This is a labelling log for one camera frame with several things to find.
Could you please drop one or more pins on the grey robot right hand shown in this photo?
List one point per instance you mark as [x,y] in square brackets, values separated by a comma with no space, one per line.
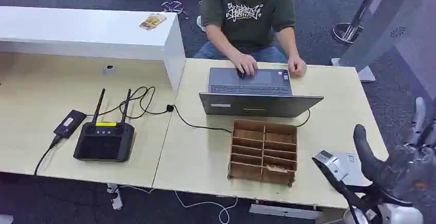
[391,174]

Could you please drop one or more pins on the person's left hand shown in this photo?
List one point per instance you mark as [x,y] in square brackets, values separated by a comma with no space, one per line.
[297,66]

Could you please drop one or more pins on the person's right hand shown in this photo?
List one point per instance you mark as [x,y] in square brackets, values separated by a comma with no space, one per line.
[246,64]

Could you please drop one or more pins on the grey laptop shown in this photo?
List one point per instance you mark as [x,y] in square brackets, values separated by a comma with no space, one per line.
[255,94]

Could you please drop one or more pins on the white card reader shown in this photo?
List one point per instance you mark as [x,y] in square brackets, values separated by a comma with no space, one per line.
[354,168]

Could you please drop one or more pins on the person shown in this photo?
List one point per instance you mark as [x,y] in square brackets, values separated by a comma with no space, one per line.
[247,21]

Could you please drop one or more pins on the wooden card box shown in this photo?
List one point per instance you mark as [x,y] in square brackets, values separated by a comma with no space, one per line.
[262,154]

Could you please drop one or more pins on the white kiosk stand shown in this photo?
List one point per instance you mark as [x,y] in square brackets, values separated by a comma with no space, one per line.
[385,21]

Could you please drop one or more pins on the yellow printed card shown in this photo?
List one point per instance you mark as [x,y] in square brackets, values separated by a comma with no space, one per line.
[152,21]
[276,168]

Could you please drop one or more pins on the long white power strip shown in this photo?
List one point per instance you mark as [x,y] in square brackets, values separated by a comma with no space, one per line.
[284,211]

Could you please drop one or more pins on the white raised counter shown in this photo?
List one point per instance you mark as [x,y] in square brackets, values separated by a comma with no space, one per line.
[85,32]

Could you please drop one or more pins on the black controller with antennas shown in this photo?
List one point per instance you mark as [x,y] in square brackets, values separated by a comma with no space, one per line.
[102,144]

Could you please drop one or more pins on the black adapter box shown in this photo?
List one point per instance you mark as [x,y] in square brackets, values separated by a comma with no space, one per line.
[69,123]

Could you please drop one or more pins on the chrome stanchion post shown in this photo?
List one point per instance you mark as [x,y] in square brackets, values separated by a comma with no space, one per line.
[347,32]

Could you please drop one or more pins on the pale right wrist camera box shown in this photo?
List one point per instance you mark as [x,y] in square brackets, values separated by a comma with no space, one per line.
[329,164]

